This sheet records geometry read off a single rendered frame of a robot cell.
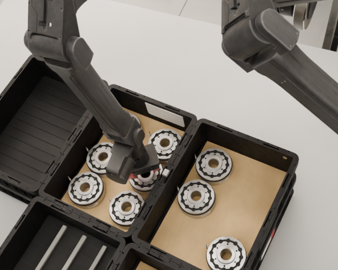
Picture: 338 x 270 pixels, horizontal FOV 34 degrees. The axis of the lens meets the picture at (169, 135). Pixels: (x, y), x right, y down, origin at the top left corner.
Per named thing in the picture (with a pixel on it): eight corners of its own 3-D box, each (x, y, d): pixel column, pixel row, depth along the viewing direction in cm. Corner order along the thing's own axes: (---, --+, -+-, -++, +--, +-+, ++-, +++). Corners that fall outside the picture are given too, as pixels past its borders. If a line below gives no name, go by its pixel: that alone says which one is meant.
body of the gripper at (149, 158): (161, 165, 145) (155, 154, 139) (124, 178, 145) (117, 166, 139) (154, 145, 149) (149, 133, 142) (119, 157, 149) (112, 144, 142)
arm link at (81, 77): (81, 29, 96) (32, 19, 100) (68, 55, 94) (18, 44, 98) (150, 130, 133) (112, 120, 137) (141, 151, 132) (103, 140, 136)
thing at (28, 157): (44, 74, 184) (32, 53, 174) (118, 103, 174) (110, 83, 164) (-27, 171, 169) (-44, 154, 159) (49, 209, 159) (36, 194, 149)
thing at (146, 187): (139, 154, 158) (139, 152, 158) (169, 166, 155) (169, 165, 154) (122, 182, 155) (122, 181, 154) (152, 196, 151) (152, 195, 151)
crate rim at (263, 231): (200, 120, 155) (199, 115, 153) (300, 159, 145) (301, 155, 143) (130, 242, 140) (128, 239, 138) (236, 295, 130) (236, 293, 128)
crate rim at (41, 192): (112, 86, 165) (110, 82, 163) (200, 120, 155) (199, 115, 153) (38, 197, 151) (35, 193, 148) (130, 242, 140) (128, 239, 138)
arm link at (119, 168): (141, 126, 129) (110, 117, 133) (121, 167, 125) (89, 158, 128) (153, 149, 140) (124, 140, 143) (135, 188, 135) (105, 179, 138)
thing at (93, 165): (98, 137, 163) (97, 137, 163) (126, 150, 160) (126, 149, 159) (80, 165, 159) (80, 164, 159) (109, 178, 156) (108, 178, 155)
